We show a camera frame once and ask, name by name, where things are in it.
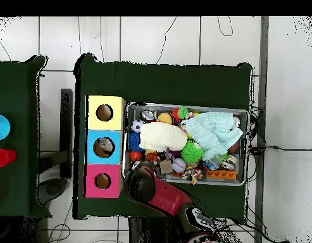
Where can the red cup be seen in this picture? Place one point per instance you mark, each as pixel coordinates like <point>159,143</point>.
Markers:
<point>3,158</point>

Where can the dark green tablecloth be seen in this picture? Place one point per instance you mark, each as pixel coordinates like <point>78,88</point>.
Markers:
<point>158,83</point>

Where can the large green spiky eyed toy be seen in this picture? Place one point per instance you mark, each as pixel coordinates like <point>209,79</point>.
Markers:
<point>192,152</point>

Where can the grey rounded base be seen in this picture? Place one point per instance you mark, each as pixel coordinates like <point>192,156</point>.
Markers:
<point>53,189</point>

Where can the blue cup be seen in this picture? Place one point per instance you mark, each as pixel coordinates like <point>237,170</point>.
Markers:
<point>1,127</point>

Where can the crushed clear plastic bottle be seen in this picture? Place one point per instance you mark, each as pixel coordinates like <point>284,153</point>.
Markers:
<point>105,144</point>

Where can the shallow metal mesh bin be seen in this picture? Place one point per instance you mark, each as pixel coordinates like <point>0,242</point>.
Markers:
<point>221,182</point>

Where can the silver drink can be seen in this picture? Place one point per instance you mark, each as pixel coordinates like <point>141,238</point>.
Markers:
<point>148,116</point>

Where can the small green spiky toy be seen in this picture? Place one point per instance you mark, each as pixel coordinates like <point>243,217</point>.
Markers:
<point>183,112</point>

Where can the orange plastic block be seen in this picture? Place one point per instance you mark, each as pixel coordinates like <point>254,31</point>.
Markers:
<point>221,174</point>

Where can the cream waffle cloth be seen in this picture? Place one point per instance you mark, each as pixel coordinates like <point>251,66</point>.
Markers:
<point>160,136</point>

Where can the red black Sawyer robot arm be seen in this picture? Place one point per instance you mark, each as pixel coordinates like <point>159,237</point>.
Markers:
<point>168,197</point>

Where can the blue spiky ball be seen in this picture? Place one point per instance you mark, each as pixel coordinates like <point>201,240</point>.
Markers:
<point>134,142</point>

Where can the mint green waffle cloth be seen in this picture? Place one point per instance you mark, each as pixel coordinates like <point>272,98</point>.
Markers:
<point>211,134</point>

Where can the black white soccer ball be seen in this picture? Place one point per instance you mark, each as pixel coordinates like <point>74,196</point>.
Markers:
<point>137,126</point>

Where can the wooden box with three holes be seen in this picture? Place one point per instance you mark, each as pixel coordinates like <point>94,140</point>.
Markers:
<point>92,121</point>

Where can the white baseball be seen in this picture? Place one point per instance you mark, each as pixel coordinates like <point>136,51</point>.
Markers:
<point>179,165</point>

